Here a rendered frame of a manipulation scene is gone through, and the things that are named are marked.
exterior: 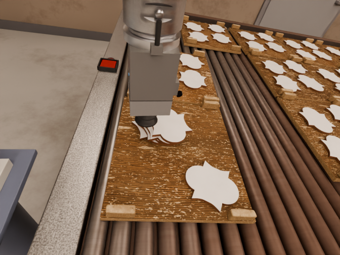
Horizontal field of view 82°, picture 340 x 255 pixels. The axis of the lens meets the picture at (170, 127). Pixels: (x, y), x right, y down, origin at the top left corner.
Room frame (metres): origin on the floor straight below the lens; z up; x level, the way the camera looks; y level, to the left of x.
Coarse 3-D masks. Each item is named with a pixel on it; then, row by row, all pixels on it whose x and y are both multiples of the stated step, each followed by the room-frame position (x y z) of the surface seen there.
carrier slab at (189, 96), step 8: (200, 72) 0.83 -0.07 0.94; (208, 72) 0.85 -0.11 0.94; (208, 80) 0.78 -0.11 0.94; (128, 88) 0.58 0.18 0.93; (184, 88) 0.67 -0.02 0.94; (200, 88) 0.70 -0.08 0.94; (208, 88) 0.72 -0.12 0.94; (176, 96) 0.60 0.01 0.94; (184, 96) 0.62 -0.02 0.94; (192, 96) 0.63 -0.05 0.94; (200, 96) 0.64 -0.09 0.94; (216, 96) 0.67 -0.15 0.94; (200, 104) 0.60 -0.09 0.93
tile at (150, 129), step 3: (147, 129) 0.38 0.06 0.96; (150, 129) 0.38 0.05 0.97; (150, 132) 0.37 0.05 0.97; (150, 135) 0.36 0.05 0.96; (150, 138) 0.35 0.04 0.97; (153, 138) 0.35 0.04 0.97; (156, 138) 0.36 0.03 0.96; (159, 138) 0.35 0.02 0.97; (159, 141) 0.35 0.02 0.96; (162, 141) 0.35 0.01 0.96; (165, 144) 0.35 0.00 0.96; (168, 144) 0.35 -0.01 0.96; (171, 144) 0.35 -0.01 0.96; (174, 144) 0.35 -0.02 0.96
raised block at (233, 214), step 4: (228, 212) 0.21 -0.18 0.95; (232, 212) 0.20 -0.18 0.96; (236, 212) 0.20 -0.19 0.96; (240, 212) 0.20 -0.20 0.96; (244, 212) 0.21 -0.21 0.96; (248, 212) 0.21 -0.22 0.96; (252, 212) 0.21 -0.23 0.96; (228, 216) 0.20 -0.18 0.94; (232, 216) 0.19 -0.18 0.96; (236, 216) 0.20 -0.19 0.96; (240, 216) 0.20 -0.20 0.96; (244, 216) 0.20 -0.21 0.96; (248, 216) 0.20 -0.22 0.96; (252, 216) 0.20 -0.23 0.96; (256, 216) 0.21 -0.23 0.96; (232, 220) 0.19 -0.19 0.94; (236, 220) 0.20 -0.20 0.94; (244, 220) 0.20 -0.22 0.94; (248, 220) 0.20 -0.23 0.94
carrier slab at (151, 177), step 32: (128, 128) 0.39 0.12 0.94; (192, 128) 0.46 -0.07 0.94; (224, 128) 0.50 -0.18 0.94; (128, 160) 0.28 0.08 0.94; (160, 160) 0.31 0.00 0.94; (192, 160) 0.33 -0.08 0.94; (224, 160) 0.36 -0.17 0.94; (128, 192) 0.20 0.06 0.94; (160, 192) 0.22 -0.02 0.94; (192, 192) 0.24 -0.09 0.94
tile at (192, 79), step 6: (180, 72) 0.77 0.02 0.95; (186, 72) 0.78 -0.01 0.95; (192, 72) 0.79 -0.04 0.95; (180, 78) 0.72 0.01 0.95; (186, 78) 0.73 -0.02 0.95; (192, 78) 0.74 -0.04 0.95; (198, 78) 0.76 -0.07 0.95; (204, 78) 0.77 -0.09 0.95; (186, 84) 0.68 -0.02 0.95; (192, 84) 0.70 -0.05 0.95; (198, 84) 0.71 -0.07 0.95; (204, 84) 0.72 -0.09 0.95
